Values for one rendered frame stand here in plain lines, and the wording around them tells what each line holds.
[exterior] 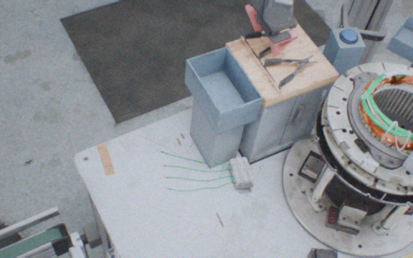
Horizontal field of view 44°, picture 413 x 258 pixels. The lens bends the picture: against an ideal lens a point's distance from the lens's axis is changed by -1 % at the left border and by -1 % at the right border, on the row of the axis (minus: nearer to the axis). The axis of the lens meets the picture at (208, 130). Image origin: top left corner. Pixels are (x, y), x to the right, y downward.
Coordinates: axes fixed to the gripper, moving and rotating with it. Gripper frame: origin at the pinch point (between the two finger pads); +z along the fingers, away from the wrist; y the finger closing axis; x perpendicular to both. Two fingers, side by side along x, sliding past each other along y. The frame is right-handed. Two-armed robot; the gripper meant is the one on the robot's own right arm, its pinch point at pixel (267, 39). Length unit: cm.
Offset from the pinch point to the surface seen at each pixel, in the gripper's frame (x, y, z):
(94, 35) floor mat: -12, -118, 110
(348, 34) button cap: 23.2, 3.1, 5.1
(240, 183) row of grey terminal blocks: -14.3, 19.5, 26.8
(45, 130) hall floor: -52, -72, 109
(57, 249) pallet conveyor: -61, 13, 35
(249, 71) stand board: -7.3, 5.1, 2.1
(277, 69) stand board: -1.1, 7.1, 2.2
